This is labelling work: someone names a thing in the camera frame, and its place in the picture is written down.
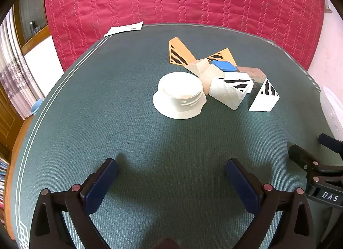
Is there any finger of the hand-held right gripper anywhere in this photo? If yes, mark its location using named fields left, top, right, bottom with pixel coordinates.
left=288, top=144, right=343, bottom=194
left=319, top=133, right=343, bottom=155

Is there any large white striped wedge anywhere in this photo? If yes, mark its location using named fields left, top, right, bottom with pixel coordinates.
left=208, top=72, right=254, bottom=111

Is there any orange striped wedge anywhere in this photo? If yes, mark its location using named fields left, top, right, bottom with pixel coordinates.
left=169, top=37, right=197, bottom=66
left=206, top=48, right=238, bottom=67

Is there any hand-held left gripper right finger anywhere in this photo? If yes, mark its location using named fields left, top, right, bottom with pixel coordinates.
left=224, top=158, right=317, bottom=249

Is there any white paper sheet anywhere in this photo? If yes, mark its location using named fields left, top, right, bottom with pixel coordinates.
left=104, top=22, right=144, bottom=37

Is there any white hat-shaped object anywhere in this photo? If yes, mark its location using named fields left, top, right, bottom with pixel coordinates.
left=153, top=72, right=207, bottom=120

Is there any small white striped wedge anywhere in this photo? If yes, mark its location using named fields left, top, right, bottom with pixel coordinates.
left=248, top=78, right=280, bottom=112

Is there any patterned white curtain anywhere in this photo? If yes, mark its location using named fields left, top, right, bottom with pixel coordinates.
left=0, top=8, right=45, bottom=121

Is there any blue block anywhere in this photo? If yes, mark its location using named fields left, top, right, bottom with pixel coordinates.
left=212, top=60, right=238, bottom=72

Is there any wooden trapezoid block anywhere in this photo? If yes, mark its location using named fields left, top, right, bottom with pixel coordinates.
left=200, top=64, right=226, bottom=94

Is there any brown rectangular wooden block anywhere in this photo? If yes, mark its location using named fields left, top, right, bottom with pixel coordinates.
left=236, top=66, right=267, bottom=83

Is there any clear plastic container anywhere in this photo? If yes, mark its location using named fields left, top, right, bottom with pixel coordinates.
left=320, top=85, right=343, bottom=142

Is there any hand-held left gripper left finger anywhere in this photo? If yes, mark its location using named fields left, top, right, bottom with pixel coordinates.
left=29, top=158, right=120, bottom=249

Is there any row of books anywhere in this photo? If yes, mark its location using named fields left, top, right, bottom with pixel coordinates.
left=0, top=155, right=11, bottom=225

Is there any light blue cup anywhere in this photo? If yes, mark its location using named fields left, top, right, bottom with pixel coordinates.
left=30, top=98, right=44, bottom=115

